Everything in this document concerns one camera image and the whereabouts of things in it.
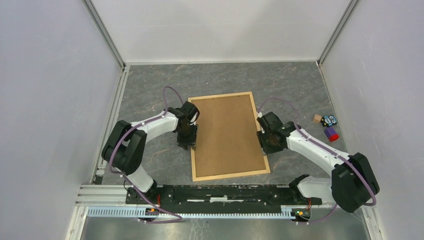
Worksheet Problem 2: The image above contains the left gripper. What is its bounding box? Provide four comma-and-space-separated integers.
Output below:
176, 123, 199, 151

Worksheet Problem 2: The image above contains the wooden picture frame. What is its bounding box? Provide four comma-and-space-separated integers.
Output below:
188, 91, 271, 182

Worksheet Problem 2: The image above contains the brown backing board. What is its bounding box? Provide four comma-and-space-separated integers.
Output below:
192, 94, 268, 178

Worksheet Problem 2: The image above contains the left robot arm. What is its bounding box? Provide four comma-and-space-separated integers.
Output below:
101, 101, 200, 204

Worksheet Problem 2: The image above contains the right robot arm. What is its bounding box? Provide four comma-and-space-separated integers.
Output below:
257, 112, 380, 213

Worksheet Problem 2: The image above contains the small wooden cube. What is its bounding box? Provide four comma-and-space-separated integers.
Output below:
312, 114, 323, 124

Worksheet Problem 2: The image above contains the black blue toy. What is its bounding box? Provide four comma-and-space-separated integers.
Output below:
320, 114, 338, 128

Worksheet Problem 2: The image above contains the red purple block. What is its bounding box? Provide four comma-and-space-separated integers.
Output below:
324, 126, 340, 142

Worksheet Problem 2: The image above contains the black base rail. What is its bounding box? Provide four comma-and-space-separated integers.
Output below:
145, 184, 323, 215

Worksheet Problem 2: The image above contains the white slotted cable duct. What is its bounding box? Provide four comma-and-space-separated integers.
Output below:
86, 206, 310, 220

